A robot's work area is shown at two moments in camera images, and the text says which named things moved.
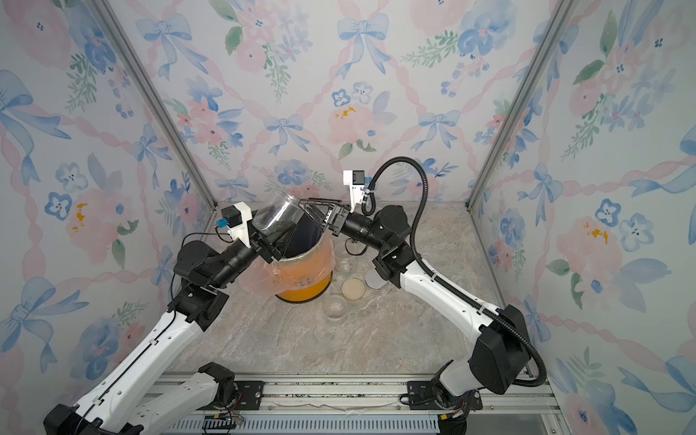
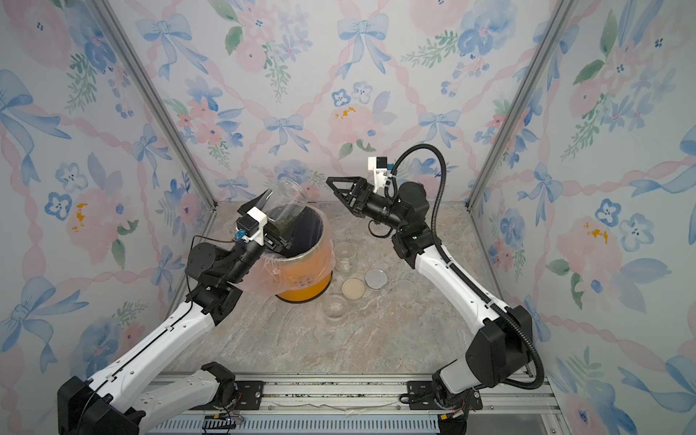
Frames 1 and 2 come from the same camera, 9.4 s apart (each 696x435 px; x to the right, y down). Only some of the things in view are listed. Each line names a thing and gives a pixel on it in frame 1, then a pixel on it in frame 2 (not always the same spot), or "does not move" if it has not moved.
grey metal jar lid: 374,280 does not move
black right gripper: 343,218 → 361,204
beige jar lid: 352,289 does not move
